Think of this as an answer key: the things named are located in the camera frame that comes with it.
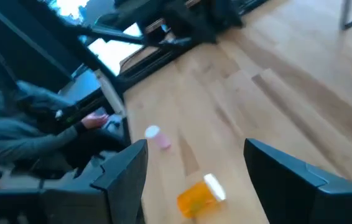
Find person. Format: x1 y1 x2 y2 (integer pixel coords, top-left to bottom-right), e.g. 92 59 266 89
0 79 127 187

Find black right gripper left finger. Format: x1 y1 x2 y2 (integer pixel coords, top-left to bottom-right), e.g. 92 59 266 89
0 139 149 224

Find black handheld controller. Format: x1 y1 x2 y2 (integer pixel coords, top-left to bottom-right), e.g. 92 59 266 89
35 102 102 134

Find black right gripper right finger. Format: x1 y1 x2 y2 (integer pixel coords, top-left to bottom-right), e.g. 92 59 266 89
244 139 352 224

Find orange medicine bottle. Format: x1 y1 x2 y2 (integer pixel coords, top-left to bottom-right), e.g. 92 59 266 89
176 173 226 219

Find white metal bars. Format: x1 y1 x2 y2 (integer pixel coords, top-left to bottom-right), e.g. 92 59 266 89
96 70 127 116

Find black aluminium table frame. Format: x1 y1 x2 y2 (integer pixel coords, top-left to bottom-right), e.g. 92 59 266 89
113 0 270 94

